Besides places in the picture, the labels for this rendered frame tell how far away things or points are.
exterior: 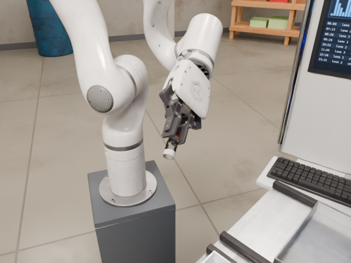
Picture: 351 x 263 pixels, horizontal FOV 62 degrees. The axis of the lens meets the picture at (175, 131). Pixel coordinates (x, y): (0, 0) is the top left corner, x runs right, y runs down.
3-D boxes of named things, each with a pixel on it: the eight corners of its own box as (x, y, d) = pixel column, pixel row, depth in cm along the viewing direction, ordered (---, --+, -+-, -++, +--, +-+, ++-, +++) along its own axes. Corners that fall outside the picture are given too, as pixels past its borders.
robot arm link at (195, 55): (198, 42, 60) (195, 51, 59) (221, 70, 65) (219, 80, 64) (168, 56, 66) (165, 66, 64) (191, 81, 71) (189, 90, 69)
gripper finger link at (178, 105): (170, 88, 55) (175, 116, 55) (185, 88, 59) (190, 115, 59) (159, 92, 57) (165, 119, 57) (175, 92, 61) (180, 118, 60)
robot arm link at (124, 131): (95, 147, 85) (82, 67, 73) (121, 118, 100) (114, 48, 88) (135, 153, 82) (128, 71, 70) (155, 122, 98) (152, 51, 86)
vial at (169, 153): (168, 153, 52) (174, 133, 54) (160, 155, 53) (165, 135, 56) (176, 159, 53) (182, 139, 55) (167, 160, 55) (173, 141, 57)
